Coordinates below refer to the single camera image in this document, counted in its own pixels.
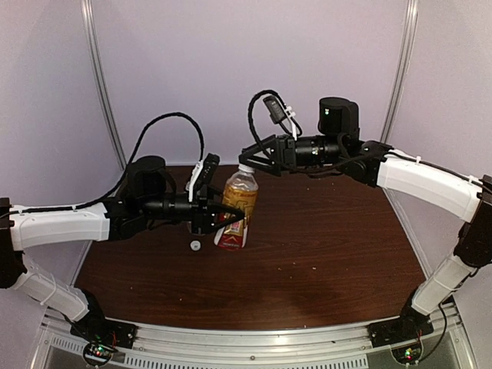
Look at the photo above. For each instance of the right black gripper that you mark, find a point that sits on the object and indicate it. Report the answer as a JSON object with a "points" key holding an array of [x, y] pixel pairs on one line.
{"points": [[286, 149]]}

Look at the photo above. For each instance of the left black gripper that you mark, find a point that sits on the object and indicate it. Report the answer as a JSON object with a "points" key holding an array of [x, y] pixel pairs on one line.
{"points": [[203, 217]]}

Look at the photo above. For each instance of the brown tea bottle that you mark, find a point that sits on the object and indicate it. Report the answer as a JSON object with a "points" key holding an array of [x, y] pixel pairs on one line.
{"points": [[241, 191]]}

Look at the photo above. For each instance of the white water bottle cap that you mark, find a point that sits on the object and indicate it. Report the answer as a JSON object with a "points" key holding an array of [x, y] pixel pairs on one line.
{"points": [[195, 245]]}

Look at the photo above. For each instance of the white tea bottle cap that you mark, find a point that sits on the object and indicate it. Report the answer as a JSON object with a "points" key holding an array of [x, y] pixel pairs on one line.
{"points": [[245, 169]]}

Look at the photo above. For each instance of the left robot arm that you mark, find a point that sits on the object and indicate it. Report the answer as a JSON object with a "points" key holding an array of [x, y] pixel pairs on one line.
{"points": [[146, 194]]}

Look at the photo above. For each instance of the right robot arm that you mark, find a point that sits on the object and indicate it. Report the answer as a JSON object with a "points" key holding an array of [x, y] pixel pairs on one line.
{"points": [[338, 150]]}

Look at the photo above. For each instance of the left circuit board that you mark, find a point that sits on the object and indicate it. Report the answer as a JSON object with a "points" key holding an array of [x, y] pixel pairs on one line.
{"points": [[97, 354]]}

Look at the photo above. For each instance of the circuit board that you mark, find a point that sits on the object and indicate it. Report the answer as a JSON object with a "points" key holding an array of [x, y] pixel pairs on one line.
{"points": [[407, 354], [97, 354]]}

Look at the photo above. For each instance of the right circuit board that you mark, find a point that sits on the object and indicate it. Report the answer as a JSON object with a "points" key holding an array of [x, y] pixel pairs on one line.
{"points": [[407, 354]]}

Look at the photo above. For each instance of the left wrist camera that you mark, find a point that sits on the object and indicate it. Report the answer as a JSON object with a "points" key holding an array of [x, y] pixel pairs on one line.
{"points": [[201, 175]]}

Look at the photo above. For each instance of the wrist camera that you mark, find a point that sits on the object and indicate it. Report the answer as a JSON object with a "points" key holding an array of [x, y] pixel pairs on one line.
{"points": [[201, 175], [283, 116]]}

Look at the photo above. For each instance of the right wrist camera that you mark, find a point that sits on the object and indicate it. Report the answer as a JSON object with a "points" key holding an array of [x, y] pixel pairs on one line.
{"points": [[283, 116]]}

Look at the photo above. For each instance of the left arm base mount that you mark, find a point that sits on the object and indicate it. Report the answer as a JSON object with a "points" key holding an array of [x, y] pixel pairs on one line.
{"points": [[96, 328]]}

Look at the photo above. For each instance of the front aluminium rail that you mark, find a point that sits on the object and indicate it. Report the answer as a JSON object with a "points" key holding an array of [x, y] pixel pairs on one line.
{"points": [[342, 346]]}

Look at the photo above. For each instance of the right aluminium frame post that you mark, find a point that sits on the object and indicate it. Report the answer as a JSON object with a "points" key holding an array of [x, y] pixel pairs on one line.
{"points": [[403, 64]]}

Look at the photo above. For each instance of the aluminium frame post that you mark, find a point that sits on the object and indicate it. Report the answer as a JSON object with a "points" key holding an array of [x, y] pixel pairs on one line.
{"points": [[88, 19], [403, 64]]}

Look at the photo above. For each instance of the left aluminium frame post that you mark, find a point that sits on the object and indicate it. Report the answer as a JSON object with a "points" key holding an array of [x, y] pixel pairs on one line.
{"points": [[88, 19]]}

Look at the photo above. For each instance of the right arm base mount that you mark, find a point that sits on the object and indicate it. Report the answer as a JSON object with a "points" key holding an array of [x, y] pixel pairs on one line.
{"points": [[406, 327]]}

